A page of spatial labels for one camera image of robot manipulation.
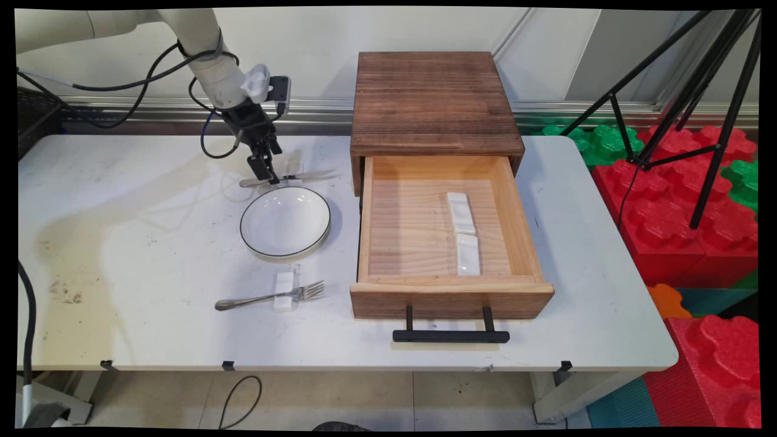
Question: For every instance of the green foam block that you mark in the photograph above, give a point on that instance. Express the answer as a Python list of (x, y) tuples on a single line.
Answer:
[(607, 142), (743, 182)]

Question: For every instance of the white vented camera mount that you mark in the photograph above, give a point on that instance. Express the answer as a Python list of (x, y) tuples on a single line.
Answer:
[(256, 82)]

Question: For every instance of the metal wall rail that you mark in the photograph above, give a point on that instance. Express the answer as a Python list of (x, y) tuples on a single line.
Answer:
[(158, 109)]

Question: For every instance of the teal foam mat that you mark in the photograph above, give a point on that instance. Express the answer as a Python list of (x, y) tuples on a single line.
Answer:
[(622, 406)]

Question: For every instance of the black tripod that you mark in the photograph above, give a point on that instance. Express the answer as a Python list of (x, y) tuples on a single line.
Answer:
[(722, 103)]

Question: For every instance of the silver fork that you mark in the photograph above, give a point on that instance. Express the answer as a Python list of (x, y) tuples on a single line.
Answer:
[(261, 298)]

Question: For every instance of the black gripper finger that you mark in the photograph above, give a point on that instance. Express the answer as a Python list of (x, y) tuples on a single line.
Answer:
[(257, 167), (271, 169)]

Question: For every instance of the orange foam piece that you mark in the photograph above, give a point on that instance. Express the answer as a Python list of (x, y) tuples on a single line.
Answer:
[(666, 301)]

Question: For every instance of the grey table leg frame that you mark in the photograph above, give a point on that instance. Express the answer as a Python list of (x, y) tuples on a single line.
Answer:
[(76, 400)]

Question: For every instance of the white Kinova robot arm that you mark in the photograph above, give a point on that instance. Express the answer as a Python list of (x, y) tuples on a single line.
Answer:
[(200, 42)]

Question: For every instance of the white plate black rim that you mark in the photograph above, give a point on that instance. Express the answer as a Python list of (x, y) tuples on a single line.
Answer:
[(285, 221)]

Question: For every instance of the white ceramic cutlery rest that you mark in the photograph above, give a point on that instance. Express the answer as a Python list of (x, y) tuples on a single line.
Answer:
[(295, 165), (284, 284), (468, 255), (461, 212)]

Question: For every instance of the light wooden drawer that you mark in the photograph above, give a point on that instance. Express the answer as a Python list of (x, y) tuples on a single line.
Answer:
[(413, 237)]

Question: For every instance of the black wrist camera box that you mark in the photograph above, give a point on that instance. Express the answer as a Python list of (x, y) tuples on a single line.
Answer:
[(280, 94)]

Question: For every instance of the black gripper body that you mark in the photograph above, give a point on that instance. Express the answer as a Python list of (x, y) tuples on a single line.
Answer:
[(252, 127)]

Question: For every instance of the silver table knife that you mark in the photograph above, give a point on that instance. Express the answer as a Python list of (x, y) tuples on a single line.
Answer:
[(312, 175)]

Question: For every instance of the dark wooden drawer cabinet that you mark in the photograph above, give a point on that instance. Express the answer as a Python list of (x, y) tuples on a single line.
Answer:
[(431, 103)]

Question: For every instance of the large red foam block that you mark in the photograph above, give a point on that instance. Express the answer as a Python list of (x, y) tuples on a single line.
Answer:
[(668, 218)]

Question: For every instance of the white table leg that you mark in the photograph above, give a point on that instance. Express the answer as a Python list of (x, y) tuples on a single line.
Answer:
[(576, 394)]

